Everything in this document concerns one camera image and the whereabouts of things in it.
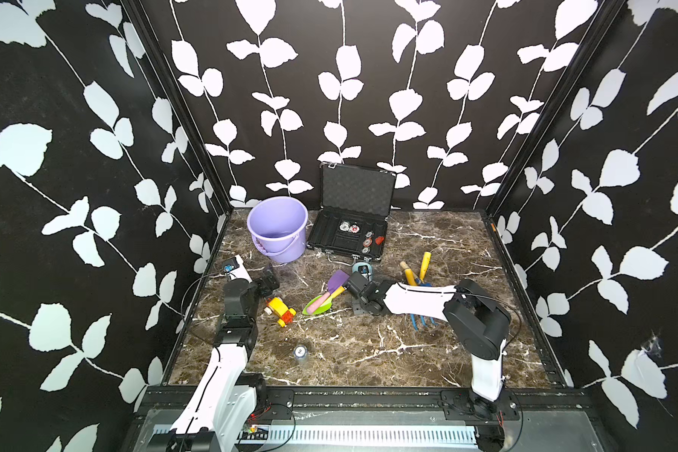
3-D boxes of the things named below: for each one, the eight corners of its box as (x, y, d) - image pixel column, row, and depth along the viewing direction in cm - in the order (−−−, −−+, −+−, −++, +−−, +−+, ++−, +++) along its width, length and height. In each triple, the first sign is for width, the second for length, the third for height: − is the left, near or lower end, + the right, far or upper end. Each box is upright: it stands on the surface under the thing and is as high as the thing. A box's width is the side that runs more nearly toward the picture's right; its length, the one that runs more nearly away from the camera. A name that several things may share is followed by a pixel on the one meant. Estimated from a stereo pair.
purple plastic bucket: (253, 269, 103) (239, 241, 90) (264, 227, 117) (254, 196, 103) (308, 270, 103) (303, 241, 90) (312, 227, 117) (308, 197, 103)
